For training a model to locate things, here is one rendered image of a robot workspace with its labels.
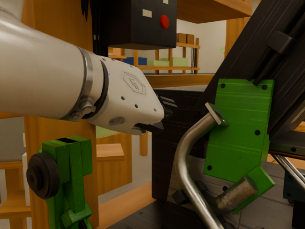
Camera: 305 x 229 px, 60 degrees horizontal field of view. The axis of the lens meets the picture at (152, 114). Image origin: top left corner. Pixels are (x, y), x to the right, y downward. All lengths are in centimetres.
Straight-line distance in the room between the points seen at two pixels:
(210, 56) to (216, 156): 1056
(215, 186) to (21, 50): 47
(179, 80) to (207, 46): 1013
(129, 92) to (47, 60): 11
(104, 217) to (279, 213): 49
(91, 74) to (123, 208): 62
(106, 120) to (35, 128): 34
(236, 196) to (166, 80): 60
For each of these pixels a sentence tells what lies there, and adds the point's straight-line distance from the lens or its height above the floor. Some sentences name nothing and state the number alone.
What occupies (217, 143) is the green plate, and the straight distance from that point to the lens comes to 58.
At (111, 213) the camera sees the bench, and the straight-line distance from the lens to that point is 83.
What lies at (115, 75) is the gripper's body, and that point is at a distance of 33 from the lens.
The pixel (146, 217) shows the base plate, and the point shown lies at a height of 90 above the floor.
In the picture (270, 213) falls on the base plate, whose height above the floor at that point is 90.
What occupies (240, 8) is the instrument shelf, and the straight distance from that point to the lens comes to 107.
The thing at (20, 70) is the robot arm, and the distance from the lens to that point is 24.
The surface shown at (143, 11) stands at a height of 142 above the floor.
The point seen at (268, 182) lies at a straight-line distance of 54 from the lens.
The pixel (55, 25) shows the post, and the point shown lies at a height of 138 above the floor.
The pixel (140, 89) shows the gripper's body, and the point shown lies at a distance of 35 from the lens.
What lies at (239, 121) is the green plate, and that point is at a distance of 56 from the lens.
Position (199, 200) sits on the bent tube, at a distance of 57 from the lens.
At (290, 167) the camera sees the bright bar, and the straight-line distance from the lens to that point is 71.
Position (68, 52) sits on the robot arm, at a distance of 28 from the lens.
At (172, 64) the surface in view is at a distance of 672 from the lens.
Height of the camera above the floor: 129
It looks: 9 degrees down
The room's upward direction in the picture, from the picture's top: straight up
